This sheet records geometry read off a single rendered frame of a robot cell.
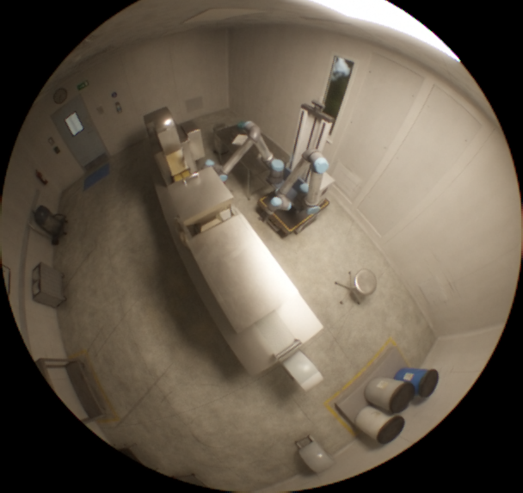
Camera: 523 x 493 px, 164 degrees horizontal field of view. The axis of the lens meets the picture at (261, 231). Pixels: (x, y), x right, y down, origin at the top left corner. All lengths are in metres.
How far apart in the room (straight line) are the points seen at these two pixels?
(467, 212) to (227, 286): 2.65
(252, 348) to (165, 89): 5.56
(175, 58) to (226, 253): 5.00
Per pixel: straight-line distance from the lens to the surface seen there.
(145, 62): 5.32
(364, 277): 2.46
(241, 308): 1.06
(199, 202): 1.15
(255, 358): 1.63
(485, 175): 2.52
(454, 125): 2.48
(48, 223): 4.85
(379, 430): 2.65
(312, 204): 1.85
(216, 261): 1.14
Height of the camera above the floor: 2.40
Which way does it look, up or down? 61 degrees down
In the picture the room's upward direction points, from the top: 7 degrees clockwise
